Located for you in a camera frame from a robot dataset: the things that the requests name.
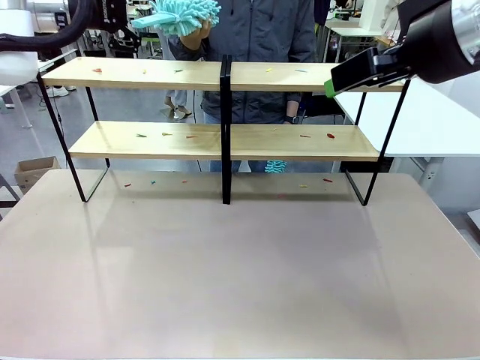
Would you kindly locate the person's right hand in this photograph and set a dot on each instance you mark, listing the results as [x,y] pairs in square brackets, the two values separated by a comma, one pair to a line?
[193,39]

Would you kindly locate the cardboard box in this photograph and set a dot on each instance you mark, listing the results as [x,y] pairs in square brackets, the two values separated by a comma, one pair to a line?
[35,174]

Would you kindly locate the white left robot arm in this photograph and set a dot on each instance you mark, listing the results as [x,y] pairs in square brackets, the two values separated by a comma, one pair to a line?
[17,67]

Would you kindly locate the white background desk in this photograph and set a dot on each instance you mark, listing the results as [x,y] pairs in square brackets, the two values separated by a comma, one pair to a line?
[352,30]

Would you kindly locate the wooden shelf unit black frame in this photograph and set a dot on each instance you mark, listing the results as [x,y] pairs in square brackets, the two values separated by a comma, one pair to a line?
[281,80]
[131,80]

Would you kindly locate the large white table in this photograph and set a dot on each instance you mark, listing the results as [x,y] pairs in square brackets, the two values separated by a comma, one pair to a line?
[431,120]

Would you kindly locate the person's right forearm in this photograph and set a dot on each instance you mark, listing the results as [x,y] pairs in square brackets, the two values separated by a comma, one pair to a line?
[183,52]

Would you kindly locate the person in grey jacket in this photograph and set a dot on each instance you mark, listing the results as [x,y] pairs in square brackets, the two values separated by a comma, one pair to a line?
[262,30]

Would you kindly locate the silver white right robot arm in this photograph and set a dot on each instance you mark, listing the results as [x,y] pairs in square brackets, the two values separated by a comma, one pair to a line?
[467,26]

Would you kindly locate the teal chenille duster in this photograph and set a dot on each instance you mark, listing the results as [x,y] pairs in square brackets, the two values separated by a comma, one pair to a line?
[275,166]
[183,15]

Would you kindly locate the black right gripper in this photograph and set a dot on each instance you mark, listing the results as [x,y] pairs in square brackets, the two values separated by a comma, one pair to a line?
[431,41]

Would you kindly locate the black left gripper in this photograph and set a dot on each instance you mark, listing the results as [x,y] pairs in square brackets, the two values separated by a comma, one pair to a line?
[112,11]

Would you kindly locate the black metal stand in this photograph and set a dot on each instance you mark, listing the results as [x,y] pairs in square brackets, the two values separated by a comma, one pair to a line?
[9,191]

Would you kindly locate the black wristwatch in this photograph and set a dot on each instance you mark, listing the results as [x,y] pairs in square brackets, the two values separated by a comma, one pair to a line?
[291,120]

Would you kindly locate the white sneakers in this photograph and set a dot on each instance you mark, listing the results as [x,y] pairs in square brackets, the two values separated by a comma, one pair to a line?
[56,91]

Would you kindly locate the white desk with leg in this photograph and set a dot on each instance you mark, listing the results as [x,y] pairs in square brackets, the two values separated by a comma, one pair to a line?
[18,108]

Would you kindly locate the background person grey trousers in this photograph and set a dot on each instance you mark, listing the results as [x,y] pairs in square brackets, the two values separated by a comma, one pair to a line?
[180,98]

